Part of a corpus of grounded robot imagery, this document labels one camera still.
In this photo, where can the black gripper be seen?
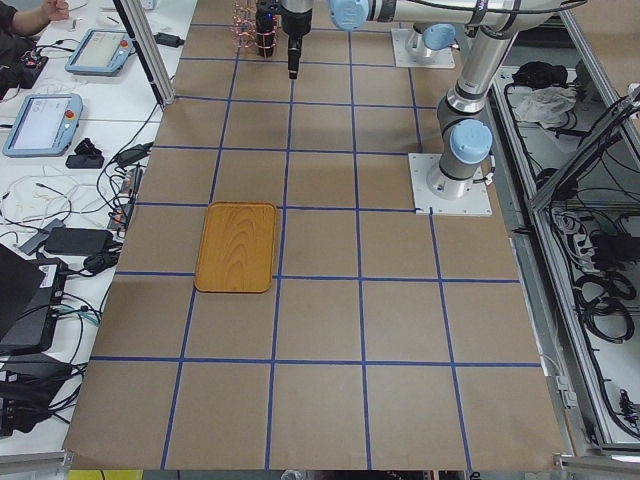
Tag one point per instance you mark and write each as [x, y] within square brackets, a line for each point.
[294, 29]

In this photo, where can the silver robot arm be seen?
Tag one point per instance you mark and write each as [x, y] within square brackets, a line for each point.
[430, 37]
[467, 141]

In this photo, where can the dark wine bottle front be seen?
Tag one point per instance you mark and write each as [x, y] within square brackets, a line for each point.
[265, 22]

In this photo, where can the wooden tray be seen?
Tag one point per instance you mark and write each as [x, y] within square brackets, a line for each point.
[237, 248]

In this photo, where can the person hand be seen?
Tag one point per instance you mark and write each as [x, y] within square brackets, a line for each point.
[55, 10]

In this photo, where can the small black power adapter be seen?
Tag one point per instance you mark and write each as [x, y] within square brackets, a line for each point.
[170, 40]

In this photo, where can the teach pendant near person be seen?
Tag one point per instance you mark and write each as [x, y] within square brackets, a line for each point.
[100, 53]

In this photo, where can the white crumpled cloth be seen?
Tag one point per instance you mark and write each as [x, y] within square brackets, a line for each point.
[548, 107]

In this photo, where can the black power adapter brick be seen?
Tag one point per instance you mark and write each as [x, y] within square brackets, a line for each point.
[77, 241]

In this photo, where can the black laptop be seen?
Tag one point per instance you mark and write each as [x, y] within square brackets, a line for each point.
[30, 291]

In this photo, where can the copper wire bottle basket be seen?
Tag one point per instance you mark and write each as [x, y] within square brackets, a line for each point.
[243, 26]

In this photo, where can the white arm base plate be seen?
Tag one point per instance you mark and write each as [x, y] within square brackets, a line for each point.
[435, 193]
[410, 51]

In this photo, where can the aluminium frame post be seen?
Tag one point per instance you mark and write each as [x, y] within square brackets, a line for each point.
[137, 26]

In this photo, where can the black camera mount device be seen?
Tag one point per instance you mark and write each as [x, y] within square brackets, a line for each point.
[86, 156]

